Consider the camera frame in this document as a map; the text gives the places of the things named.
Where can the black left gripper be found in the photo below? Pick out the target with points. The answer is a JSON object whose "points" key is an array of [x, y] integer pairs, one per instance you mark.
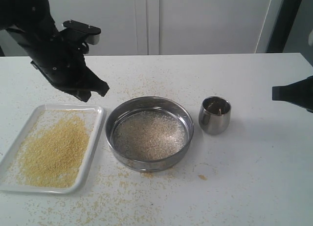
{"points": [[64, 66]]}

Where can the round steel mesh sieve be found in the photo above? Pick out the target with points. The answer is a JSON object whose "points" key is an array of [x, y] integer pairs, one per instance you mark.
{"points": [[149, 134]]}

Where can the stainless steel cup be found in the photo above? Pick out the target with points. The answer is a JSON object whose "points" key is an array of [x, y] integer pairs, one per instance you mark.
{"points": [[214, 115]]}

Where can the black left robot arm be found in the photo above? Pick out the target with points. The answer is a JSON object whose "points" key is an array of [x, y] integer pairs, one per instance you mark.
{"points": [[21, 18]]}

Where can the white chair part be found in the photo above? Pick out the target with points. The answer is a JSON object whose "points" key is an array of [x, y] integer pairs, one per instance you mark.
{"points": [[310, 39]]}

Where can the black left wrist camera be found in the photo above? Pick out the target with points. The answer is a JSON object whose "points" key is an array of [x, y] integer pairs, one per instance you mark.
{"points": [[80, 35]]}

